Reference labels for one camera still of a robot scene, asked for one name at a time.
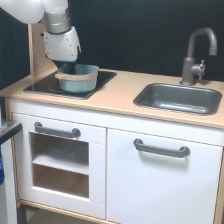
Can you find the grey oven door handle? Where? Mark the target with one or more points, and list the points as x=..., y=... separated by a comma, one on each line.
x=75, y=133

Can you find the dark object at left edge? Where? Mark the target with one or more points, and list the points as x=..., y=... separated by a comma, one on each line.
x=8, y=207

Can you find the white oven door with window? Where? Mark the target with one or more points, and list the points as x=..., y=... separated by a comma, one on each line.
x=63, y=173

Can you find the black induction cooktop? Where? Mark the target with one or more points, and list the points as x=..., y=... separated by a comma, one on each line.
x=50, y=86

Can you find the grey cabinet door handle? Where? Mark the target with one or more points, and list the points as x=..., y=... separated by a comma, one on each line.
x=180, y=153

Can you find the wooden upright post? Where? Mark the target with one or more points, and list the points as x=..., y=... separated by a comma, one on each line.
x=39, y=63

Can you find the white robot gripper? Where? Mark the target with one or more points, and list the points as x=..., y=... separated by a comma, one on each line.
x=64, y=48

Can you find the white play kitchen cabinet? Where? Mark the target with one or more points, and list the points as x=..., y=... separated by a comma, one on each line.
x=112, y=108

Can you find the light blue pot wooden handles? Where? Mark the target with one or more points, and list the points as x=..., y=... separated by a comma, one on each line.
x=84, y=80

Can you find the dark grey sink basin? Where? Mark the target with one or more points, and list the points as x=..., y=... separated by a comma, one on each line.
x=191, y=100

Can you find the white cabinet door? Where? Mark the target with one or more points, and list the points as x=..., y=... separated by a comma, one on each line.
x=145, y=188

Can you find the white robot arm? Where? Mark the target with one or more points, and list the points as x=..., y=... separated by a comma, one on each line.
x=54, y=14

